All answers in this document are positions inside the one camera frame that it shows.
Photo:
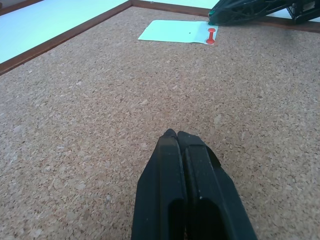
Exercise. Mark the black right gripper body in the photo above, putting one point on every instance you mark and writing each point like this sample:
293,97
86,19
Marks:
306,13

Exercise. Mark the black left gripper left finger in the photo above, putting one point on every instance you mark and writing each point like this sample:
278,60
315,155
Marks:
162,185

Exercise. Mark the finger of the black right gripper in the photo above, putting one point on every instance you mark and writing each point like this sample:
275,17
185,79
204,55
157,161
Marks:
250,13
228,6

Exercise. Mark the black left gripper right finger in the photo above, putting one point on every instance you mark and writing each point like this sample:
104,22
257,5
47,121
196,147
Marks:
212,195

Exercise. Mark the green pushpin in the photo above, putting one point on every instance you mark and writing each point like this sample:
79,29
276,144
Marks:
211,17

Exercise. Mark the pale green paper note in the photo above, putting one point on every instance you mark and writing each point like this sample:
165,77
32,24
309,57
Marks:
172,31

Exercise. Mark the red pushpin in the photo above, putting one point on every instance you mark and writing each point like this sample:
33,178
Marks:
211,36

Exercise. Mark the cork board with wooden frame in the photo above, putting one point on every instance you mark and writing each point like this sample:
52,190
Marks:
100,105

